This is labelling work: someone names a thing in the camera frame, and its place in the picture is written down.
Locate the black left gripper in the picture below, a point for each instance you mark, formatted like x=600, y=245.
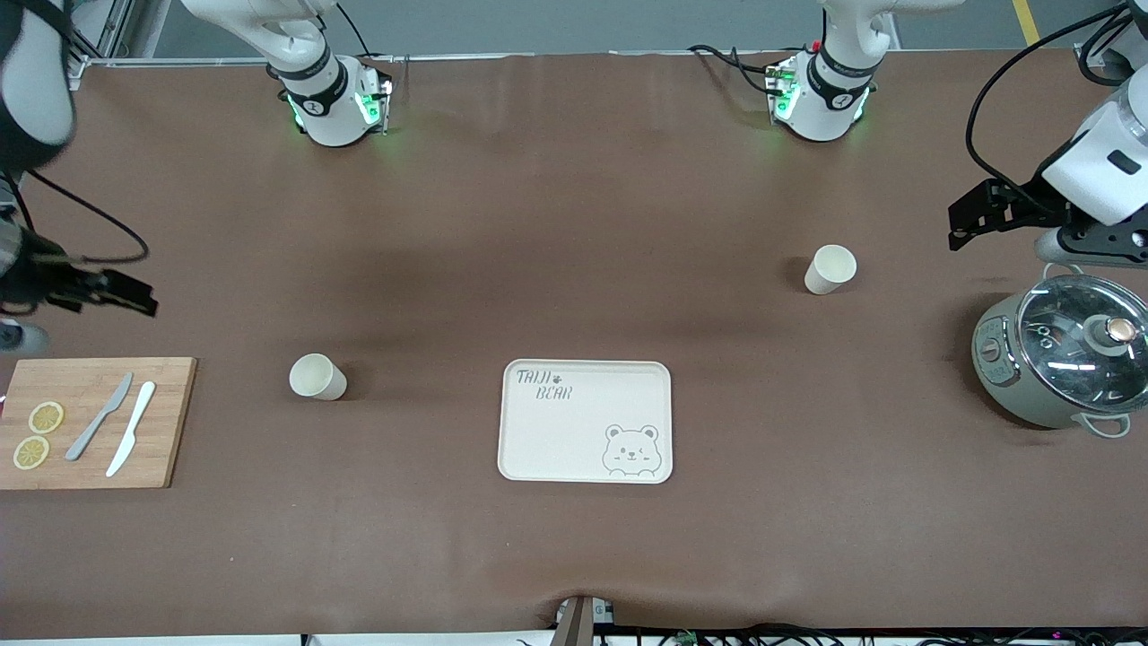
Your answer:
x=1028, y=203

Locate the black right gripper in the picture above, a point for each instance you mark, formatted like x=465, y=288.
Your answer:
x=27, y=280

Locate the white plastic cup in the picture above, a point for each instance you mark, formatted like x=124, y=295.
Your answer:
x=314, y=377
x=830, y=267

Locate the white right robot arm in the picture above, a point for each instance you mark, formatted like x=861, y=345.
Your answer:
x=327, y=108

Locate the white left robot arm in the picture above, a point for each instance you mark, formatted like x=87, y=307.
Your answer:
x=825, y=103

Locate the cream tray with bear print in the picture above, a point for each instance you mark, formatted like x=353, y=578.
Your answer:
x=574, y=431

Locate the grey plastic knife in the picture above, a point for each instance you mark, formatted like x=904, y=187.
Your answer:
x=99, y=419

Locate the white plastic knife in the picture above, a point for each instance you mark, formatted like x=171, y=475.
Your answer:
x=133, y=429

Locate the bamboo cutting board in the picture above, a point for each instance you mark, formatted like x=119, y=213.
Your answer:
x=161, y=431

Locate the yellow lemon slice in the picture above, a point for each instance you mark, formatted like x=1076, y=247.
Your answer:
x=31, y=452
x=46, y=417

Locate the glass pot lid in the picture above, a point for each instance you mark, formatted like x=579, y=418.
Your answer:
x=1076, y=345

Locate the grey electric cooking pot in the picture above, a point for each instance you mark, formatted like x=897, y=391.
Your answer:
x=1004, y=377

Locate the brown table cover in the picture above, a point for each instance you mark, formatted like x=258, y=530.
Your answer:
x=574, y=224

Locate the aluminium frame profile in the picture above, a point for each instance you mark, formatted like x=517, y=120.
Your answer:
x=94, y=31

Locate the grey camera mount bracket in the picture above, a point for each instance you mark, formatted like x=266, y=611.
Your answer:
x=578, y=624

